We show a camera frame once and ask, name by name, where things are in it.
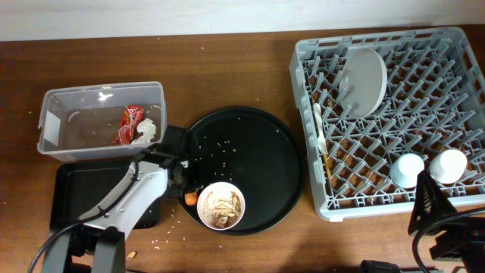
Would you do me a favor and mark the orange carrot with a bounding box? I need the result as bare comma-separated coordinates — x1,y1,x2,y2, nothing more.
184,192,198,206

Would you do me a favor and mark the white cup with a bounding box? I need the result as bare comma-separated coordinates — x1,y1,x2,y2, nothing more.
429,149,468,184

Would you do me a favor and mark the blue cup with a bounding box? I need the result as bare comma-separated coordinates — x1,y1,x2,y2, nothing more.
390,153,424,188

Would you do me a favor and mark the white bowl with food scraps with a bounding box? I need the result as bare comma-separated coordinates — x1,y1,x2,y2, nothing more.
196,182,246,231

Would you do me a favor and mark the white tissue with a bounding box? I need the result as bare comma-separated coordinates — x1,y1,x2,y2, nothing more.
130,118,156,145

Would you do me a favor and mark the red snack wrapper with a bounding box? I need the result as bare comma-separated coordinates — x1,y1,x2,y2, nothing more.
114,105,144,146

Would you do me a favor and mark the wooden chopstick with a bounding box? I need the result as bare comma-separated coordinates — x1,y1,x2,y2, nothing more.
323,153,332,181

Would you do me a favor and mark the white plastic fork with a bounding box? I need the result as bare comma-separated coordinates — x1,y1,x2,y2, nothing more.
312,103,328,155

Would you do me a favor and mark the grey plate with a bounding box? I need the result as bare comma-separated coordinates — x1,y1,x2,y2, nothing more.
339,48,387,118

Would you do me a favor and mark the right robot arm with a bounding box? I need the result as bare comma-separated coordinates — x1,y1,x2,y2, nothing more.
408,171,484,272

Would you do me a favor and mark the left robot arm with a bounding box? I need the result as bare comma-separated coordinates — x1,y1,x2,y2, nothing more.
28,149,192,272

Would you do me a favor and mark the grey dishwasher rack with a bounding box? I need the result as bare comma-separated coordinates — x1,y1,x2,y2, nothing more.
289,27,484,222

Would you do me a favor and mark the peanut shell on table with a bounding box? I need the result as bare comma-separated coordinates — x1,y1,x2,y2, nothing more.
127,252,137,260

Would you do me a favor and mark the black rectangular tray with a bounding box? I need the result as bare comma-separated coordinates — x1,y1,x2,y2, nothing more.
49,159,167,235

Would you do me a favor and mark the clear plastic bin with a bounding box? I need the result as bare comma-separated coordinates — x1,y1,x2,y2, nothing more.
37,81,167,162

